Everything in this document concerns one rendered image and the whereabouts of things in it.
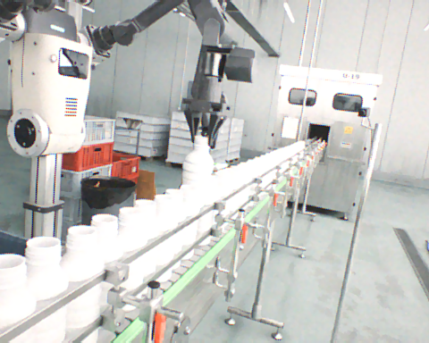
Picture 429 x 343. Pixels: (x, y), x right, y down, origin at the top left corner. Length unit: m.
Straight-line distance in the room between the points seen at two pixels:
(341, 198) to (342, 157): 0.60
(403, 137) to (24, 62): 10.48
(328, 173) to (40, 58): 4.78
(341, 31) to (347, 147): 6.23
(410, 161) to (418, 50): 2.93
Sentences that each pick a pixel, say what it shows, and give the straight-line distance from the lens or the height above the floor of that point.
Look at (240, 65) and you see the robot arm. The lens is 0.81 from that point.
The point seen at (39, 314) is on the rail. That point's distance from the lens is 0.45.
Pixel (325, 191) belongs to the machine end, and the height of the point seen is 0.37.
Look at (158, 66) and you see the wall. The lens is 12.60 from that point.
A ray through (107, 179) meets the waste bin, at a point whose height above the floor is 0.61.
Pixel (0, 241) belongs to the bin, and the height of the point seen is 0.92.
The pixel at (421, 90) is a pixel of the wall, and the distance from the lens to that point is 11.27.
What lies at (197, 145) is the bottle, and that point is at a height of 1.26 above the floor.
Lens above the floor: 1.34
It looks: 9 degrees down
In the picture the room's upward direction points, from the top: 8 degrees clockwise
